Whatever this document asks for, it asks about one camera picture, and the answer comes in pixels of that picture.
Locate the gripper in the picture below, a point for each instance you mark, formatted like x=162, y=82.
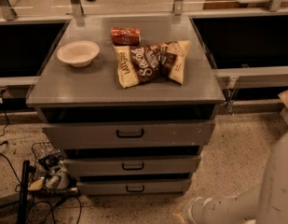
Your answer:
x=195, y=207

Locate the grey bottom drawer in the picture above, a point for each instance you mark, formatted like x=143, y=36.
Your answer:
x=130, y=187

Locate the grey drawer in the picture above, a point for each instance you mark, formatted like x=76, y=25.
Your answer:
x=133, y=166
x=130, y=187
x=129, y=134

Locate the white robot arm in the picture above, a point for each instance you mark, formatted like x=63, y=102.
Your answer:
x=266, y=203

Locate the grey middle drawer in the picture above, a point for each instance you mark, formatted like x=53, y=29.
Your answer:
x=133, y=166

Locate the grey drawer cabinet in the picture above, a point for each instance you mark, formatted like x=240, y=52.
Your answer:
x=64, y=94

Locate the grey top drawer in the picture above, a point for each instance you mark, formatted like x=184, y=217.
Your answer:
x=129, y=134

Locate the wooden box at right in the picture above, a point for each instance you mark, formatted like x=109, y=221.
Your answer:
x=284, y=98

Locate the brown chip bag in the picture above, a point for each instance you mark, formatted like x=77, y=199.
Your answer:
x=141, y=64

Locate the black metal stand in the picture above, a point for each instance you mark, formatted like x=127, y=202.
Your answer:
x=23, y=193

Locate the white paper bowl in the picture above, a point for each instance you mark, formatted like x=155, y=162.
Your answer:
x=78, y=53

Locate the wire basket with items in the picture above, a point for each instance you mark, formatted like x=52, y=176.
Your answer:
x=49, y=175

